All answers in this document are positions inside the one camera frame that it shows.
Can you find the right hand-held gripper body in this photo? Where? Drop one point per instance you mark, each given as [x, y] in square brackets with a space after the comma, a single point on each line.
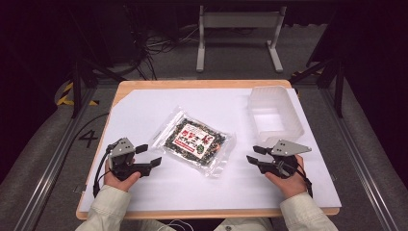
[285, 148]

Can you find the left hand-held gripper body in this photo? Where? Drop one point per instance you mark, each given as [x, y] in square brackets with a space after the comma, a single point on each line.
[122, 148]

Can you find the clear plastic container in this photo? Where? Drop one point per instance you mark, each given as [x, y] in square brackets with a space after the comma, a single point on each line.
[275, 112]

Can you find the clear seaweed snack packet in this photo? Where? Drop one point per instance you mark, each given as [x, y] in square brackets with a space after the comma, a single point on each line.
[194, 142]

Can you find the person's left hand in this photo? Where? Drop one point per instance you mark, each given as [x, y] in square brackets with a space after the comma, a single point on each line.
[120, 184]

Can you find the person's right hand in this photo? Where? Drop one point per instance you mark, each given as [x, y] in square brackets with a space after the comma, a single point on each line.
[293, 186]

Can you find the white paper sheet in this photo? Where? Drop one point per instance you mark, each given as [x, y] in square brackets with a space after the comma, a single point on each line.
[179, 192]

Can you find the person's torso clothing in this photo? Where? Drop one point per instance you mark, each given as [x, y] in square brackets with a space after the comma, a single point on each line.
[243, 225]

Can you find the black metal stand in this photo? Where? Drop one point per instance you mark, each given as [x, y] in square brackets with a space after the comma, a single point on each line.
[77, 86]
[338, 89]

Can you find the yellow black hazard tape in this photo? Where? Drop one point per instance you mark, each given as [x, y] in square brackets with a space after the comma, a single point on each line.
[64, 96]

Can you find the white metal stand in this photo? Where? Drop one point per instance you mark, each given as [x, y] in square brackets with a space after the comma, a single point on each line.
[240, 20]

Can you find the aluminium floor rail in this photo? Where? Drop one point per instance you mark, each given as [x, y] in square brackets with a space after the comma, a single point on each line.
[48, 173]
[359, 160]

